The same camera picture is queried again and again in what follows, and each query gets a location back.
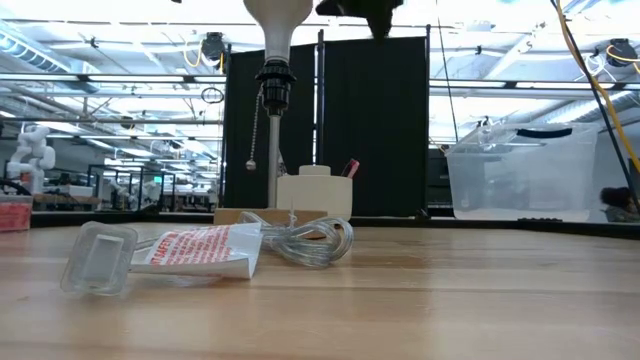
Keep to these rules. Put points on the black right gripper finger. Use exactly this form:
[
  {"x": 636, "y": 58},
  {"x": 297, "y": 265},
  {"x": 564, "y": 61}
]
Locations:
[
  {"x": 380, "y": 17},
  {"x": 335, "y": 7}
]

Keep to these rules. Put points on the white lightbulb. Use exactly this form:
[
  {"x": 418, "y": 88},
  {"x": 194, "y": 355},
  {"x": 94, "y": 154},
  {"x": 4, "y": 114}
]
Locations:
[{"x": 277, "y": 25}]

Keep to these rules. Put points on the wooden base lamp black socket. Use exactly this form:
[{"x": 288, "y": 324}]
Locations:
[{"x": 274, "y": 90}]

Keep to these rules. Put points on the black room divider screen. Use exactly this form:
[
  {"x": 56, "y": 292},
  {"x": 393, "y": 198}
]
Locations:
[{"x": 380, "y": 125}]

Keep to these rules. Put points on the person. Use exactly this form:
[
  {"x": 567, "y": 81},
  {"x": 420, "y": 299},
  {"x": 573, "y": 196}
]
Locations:
[{"x": 617, "y": 202}]

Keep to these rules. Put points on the white red safety tag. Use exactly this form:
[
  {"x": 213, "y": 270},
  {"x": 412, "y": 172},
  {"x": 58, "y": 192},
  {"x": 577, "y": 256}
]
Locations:
[{"x": 200, "y": 250}]

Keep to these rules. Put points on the red storage bin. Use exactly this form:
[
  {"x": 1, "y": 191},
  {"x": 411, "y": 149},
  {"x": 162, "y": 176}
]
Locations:
[{"x": 15, "y": 215}]

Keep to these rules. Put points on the black aluminium table frame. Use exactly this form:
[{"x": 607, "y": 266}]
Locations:
[{"x": 450, "y": 224}]

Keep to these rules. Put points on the cream round desk organizer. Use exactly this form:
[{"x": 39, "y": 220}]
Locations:
[{"x": 315, "y": 195}]

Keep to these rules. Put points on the red marker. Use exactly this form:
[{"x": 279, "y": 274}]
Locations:
[{"x": 352, "y": 168}]

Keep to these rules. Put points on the clear plastic storage bin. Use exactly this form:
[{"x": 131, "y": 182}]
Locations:
[{"x": 525, "y": 175}]

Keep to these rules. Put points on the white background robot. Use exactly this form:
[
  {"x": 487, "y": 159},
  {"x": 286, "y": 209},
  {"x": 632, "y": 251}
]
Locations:
[{"x": 32, "y": 155}]

